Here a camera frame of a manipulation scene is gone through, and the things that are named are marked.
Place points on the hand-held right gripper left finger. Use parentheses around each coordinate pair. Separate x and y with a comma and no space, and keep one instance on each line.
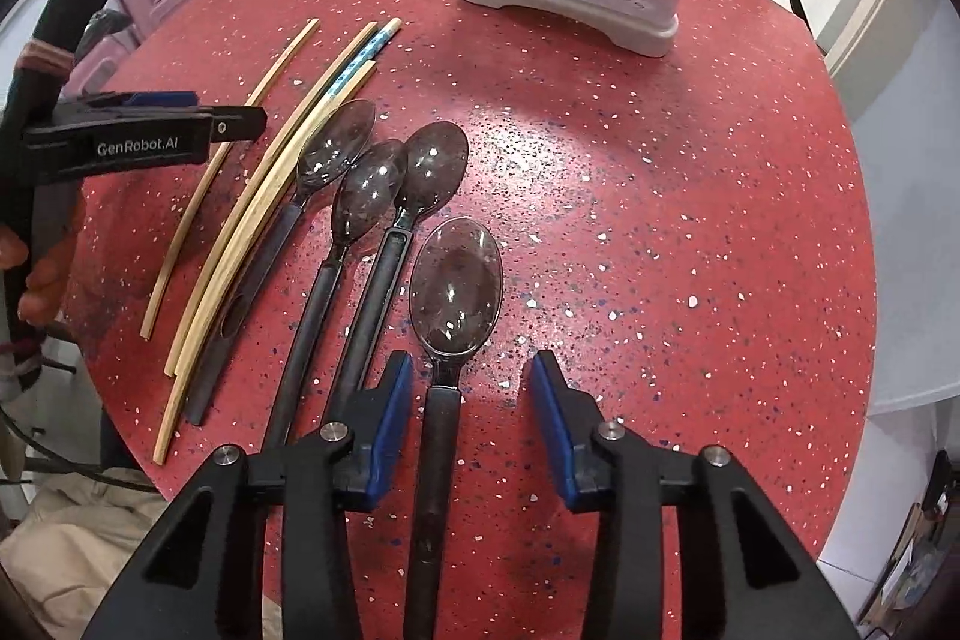
(390,422)

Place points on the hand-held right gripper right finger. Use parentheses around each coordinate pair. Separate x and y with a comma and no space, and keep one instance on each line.
(555,430)

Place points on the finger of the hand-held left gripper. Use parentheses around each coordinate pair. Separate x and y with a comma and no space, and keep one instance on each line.
(236,124)
(161,99)

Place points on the blue patterned bamboo chopstick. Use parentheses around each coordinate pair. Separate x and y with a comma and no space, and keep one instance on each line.
(386,34)

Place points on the person's left hand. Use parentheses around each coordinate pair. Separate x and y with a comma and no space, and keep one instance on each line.
(49,280)

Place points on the person's beige trousers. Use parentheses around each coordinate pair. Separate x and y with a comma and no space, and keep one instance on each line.
(67,535)

